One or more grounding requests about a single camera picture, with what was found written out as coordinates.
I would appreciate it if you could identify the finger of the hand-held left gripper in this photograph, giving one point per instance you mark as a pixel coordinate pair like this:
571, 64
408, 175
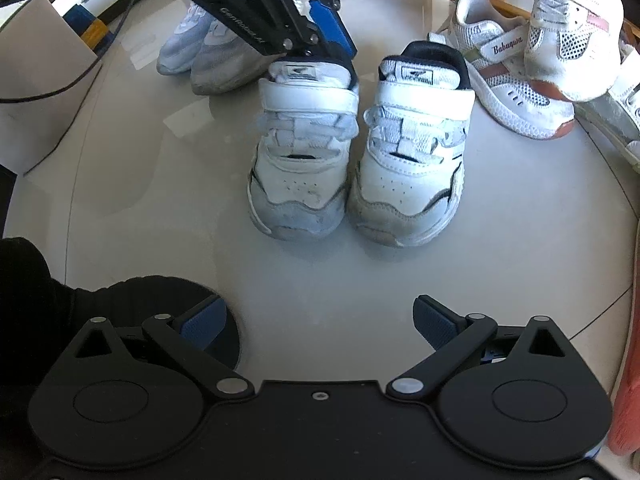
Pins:
332, 30

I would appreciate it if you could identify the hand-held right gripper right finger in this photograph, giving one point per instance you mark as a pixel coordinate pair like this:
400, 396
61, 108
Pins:
437, 321

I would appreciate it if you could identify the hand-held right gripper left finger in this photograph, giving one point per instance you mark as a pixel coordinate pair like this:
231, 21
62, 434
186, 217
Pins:
200, 327

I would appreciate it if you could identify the grey mesh dial sneaker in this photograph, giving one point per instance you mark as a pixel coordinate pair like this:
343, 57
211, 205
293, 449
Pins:
180, 45
225, 70

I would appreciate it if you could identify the white mesh sneaker brown heel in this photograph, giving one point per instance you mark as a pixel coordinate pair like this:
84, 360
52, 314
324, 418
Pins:
565, 50
500, 95

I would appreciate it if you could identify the pink plush duck slipper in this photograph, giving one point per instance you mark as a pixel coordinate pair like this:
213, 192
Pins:
625, 400

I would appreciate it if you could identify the blue and yellow box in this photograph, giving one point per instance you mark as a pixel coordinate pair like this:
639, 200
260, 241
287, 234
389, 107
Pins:
77, 15

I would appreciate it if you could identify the person's black trouser leg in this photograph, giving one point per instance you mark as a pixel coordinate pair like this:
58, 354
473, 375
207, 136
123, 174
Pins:
30, 310

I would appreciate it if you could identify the white lace sneaker green lining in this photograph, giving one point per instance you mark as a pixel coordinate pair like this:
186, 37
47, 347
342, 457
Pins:
620, 110

